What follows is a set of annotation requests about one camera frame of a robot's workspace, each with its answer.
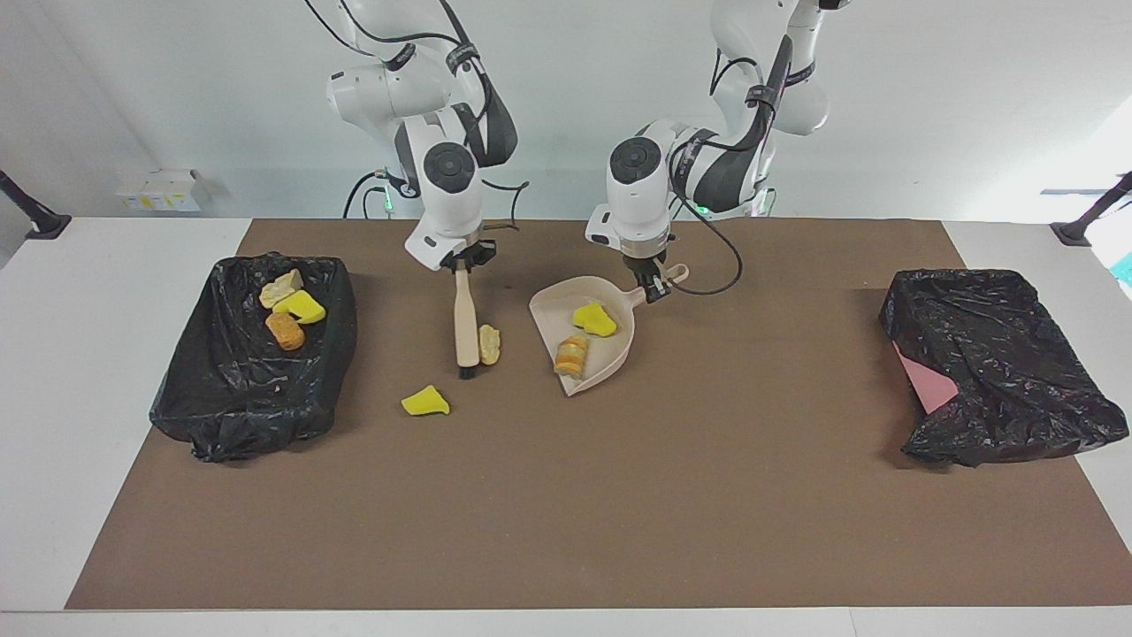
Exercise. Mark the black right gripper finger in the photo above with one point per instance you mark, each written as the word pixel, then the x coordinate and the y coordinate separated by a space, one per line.
pixel 487 255
pixel 450 264

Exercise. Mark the yellow sponge chunk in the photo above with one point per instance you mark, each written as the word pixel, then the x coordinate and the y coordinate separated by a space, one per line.
pixel 594 320

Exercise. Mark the yellow sponge wedge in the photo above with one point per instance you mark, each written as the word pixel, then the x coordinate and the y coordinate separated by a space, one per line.
pixel 424 403

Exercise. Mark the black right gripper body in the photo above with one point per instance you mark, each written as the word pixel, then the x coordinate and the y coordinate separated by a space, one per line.
pixel 469 255

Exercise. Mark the brown fried nugget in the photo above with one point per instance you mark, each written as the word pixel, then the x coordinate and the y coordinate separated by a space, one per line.
pixel 286 332

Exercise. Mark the teal plastic item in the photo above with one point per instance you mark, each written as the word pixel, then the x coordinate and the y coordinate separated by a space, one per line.
pixel 1126 270

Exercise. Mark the curved yellow sponge piece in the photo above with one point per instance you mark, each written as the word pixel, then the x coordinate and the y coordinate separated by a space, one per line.
pixel 303 307

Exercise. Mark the beige plastic dustpan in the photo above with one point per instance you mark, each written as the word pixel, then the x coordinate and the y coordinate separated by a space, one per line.
pixel 610 354

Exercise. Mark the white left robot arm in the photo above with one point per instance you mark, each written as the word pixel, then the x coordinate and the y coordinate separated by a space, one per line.
pixel 637 203

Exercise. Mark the striped croissant piece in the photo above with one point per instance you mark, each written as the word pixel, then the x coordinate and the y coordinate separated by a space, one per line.
pixel 572 354

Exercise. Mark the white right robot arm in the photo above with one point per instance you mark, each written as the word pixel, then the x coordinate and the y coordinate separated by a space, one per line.
pixel 451 203

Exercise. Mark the black camera stand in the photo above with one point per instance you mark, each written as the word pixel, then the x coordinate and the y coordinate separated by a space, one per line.
pixel 1074 232
pixel 44 226

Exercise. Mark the pale cracker piece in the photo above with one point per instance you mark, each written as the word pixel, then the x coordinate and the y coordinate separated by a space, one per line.
pixel 279 289

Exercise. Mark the black trash bag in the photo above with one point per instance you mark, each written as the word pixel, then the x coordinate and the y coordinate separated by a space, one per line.
pixel 256 398
pixel 1008 433

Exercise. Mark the white wall box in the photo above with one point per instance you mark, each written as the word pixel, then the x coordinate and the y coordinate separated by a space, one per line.
pixel 168 190

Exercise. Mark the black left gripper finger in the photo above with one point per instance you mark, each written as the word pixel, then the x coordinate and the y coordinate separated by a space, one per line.
pixel 647 287
pixel 668 279

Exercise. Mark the brown table mat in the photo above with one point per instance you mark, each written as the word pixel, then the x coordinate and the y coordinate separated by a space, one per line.
pixel 566 531

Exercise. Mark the pale bread slice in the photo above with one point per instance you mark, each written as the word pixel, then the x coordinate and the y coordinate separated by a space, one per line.
pixel 489 345

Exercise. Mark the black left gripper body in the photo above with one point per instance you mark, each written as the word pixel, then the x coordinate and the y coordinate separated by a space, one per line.
pixel 646 265

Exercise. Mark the beige brush black bristles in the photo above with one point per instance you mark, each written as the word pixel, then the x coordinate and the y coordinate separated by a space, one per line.
pixel 466 327

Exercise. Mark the pink bin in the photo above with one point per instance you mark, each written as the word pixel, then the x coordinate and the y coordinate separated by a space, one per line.
pixel 929 385

